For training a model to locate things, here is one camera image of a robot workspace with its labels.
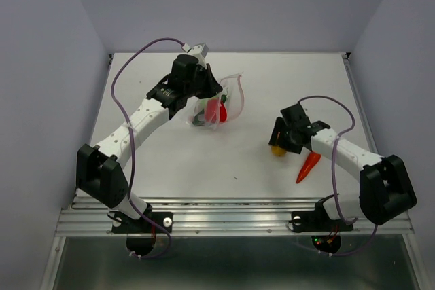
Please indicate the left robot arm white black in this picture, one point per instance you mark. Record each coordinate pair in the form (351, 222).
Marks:
(100, 168)

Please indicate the yellow toy potato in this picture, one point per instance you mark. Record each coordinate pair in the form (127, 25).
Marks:
(278, 151)

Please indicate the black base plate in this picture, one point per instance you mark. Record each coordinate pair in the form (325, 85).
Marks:
(317, 220)
(122, 224)

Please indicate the red toy bell pepper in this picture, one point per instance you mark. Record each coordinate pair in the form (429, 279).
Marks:
(218, 113)

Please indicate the light green toy gourd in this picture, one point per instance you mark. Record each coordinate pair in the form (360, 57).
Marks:
(204, 107)

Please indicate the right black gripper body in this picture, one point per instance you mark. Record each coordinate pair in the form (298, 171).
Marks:
(288, 141)

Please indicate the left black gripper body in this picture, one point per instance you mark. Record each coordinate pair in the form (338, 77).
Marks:
(202, 87)

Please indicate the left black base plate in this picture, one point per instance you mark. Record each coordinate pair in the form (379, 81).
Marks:
(122, 224)

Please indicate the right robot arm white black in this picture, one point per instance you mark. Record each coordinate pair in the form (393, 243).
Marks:
(384, 187)

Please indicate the aluminium frame rail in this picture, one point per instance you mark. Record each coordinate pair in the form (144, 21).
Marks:
(193, 217)

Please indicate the orange toy carrot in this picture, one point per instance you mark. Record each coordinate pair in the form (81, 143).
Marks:
(311, 161)

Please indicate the clear zip top bag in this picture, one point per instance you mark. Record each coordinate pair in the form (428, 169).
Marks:
(232, 95)

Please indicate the dark green toy cucumber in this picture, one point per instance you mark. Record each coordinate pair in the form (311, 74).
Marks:
(198, 120)

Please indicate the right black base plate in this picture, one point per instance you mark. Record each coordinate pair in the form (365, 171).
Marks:
(317, 220)

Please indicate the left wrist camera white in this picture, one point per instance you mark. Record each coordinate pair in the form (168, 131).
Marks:
(199, 50)

